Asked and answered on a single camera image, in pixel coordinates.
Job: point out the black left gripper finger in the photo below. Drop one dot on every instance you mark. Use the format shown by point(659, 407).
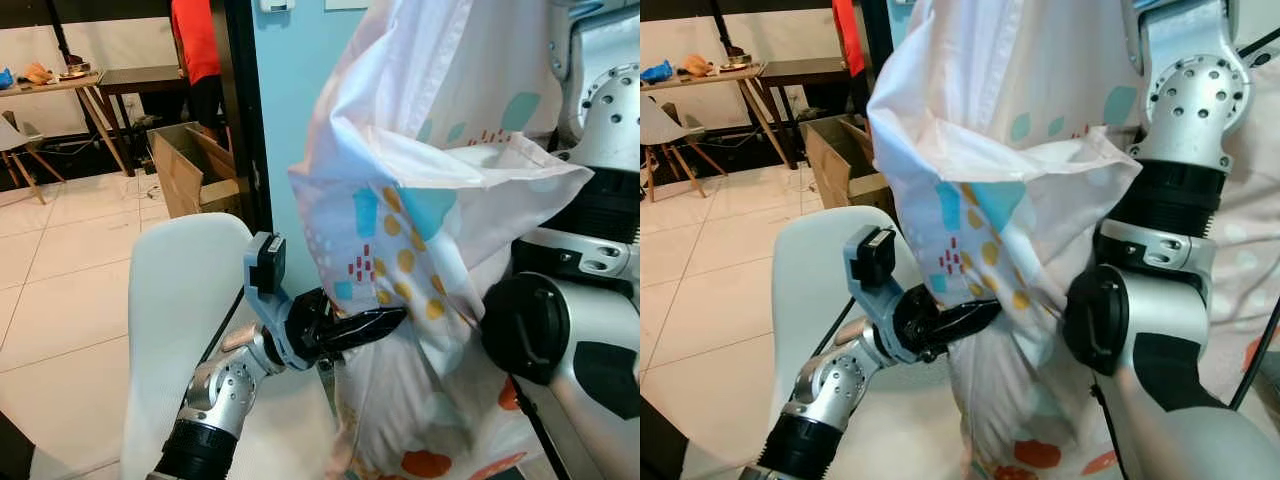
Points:
point(962, 335)
point(362, 341)
point(970, 313)
point(370, 320)

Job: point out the white pillow with colourful print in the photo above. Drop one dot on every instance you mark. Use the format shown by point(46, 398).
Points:
point(440, 100)
point(990, 90)

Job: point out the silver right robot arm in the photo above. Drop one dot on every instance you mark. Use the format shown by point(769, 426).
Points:
point(1160, 310)
point(600, 340)

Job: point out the white chair with wooden legs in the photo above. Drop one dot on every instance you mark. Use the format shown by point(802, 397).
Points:
point(12, 135)
point(660, 125)

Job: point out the open cardboard box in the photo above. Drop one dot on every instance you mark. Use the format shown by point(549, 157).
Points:
point(835, 170)
point(185, 175)

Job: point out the dark brown table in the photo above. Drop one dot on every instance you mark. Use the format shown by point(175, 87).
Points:
point(800, 70)
point(140, 78)

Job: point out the white patterned bed sheet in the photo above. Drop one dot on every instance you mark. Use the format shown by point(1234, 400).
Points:
point(1250, 220)

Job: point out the person in red shirt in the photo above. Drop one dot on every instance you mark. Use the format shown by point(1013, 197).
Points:
point(195, 40)
point(848, 35)

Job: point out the metal bowl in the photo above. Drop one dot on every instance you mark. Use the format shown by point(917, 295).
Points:
point(736, 63)
point(74, 71)

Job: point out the light wooden folding table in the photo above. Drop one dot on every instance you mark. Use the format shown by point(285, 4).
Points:
point(50, 84)
point(705, 80)

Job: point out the orange item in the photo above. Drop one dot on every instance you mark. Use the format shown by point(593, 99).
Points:
point(696, 66)
point(37, 74)

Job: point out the blue item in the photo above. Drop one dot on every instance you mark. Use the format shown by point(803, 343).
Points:
point(657, 72)
point(6, 78)

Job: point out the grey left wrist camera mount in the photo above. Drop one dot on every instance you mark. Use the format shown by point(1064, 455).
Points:
point(258, 300)
point(862, 295)

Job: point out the black door frame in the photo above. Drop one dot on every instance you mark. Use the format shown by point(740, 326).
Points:
point(240, 100)

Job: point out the white wall switch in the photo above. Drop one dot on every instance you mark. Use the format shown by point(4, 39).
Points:
point(276, 4)

